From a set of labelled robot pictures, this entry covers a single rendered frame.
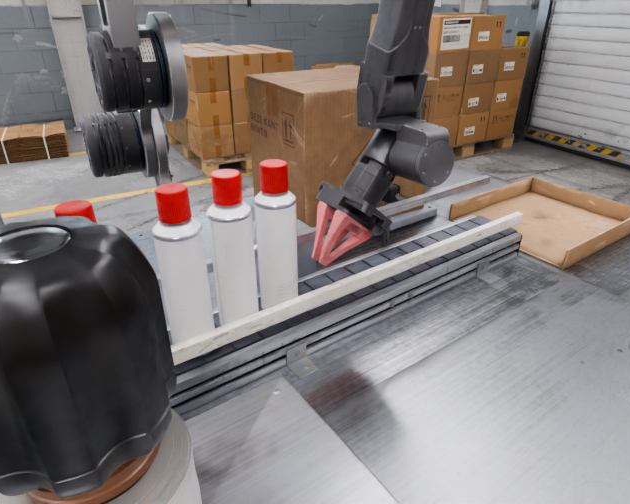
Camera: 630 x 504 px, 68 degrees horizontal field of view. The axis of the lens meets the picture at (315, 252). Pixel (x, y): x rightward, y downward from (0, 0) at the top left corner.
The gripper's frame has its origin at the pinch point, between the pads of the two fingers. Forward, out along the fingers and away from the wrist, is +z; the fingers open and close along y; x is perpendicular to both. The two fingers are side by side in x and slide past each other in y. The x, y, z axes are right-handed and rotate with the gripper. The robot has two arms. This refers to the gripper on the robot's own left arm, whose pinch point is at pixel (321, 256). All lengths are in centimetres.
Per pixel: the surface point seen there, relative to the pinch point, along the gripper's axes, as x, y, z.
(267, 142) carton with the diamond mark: 4.4, -34.8, -12.5
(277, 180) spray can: -13.9, 1.2, -5.2
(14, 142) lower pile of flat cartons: 32, -425, 69
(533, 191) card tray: 62, -12, -39
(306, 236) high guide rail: -1.4, -3.4, -1.2
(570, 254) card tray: 39.5, 12.5, -22.8
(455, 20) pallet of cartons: 195, -211, -190
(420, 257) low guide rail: 13.7, 4.3, -7.6
